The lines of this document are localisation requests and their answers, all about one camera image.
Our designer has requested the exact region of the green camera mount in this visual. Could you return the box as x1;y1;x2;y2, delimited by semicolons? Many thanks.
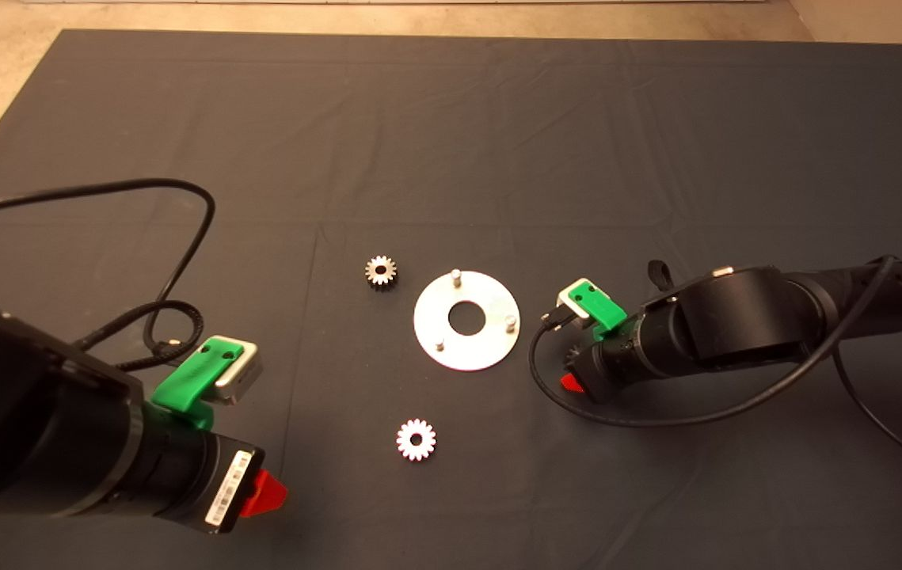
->
151;336;244;432
568;285;627;341

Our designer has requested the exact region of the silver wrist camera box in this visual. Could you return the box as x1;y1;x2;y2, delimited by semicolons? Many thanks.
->
558;279;602;321
209;340;264;406

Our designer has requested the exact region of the green left camera mount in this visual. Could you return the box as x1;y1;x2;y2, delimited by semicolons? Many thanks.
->
151;336;244;432

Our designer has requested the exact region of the smooth black left camera cable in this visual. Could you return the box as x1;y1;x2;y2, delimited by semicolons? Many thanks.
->
0;178;216;357

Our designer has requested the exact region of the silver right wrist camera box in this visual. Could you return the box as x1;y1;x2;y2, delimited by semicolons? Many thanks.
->
558;279;602;321

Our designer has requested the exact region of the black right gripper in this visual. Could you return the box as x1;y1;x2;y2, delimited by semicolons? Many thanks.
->
561;321;649;405

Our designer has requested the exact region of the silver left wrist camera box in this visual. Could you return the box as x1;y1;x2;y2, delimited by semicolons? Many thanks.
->
209;340;264;406

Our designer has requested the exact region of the round metal carrier plate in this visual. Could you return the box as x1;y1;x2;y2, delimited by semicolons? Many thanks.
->
413;269;521;371

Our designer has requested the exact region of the green right camera mount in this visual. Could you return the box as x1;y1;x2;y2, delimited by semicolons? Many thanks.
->
568;285;627;341

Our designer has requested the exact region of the dark grey table cloth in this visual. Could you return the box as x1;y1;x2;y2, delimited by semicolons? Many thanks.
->
0;30;902;570

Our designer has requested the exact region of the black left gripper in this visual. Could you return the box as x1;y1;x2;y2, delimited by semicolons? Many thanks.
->
169;434;289;535

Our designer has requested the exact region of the thin braided black left cable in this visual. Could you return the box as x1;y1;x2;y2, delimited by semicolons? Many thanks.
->
74;299;204;373

